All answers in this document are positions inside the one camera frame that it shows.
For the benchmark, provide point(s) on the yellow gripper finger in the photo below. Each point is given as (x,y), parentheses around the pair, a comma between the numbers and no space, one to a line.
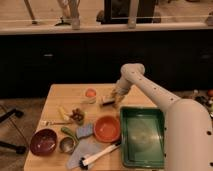
(118,99)

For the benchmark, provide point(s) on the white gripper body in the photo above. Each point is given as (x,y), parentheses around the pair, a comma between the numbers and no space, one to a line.
(122,87)

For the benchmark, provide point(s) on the black whiteboard eraser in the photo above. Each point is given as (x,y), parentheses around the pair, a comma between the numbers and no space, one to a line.
(106,101)

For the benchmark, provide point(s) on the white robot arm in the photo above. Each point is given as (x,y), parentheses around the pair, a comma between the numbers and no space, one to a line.
(188,135)

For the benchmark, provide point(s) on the orange bowl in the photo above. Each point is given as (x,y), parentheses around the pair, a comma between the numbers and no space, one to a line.
(107,129)

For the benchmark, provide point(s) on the purple bowl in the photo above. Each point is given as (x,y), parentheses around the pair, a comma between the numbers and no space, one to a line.
(43,142)

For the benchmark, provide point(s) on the green plastic tray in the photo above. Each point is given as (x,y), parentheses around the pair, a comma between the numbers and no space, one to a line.
(142,137)

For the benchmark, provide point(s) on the toy grape bunch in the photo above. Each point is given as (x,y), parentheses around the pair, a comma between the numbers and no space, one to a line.
(78,116)

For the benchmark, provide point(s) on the blue sponge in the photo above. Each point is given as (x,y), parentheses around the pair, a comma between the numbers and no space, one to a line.
(84,131)

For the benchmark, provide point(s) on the grey blue cloth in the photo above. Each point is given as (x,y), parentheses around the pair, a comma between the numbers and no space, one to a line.
(85,147)

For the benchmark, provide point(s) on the yellow toy banana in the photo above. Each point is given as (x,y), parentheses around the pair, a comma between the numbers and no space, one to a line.
(64,114)

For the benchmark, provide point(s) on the green toy pepper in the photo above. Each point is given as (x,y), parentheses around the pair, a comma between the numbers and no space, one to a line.
(69,132)

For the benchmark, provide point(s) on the dark cabinet counter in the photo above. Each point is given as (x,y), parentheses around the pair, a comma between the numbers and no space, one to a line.
(177,57)

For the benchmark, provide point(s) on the small metal cup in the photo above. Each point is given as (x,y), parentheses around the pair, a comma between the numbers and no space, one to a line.
(67,145)

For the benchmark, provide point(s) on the small silver fork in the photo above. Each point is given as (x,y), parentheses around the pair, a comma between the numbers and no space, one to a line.
(49,123)

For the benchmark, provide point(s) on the black office chair base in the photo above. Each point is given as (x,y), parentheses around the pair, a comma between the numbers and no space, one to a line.
(7,138)

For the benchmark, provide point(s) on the white handled black brush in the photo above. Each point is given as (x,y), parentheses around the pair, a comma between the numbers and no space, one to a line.
(86,161)

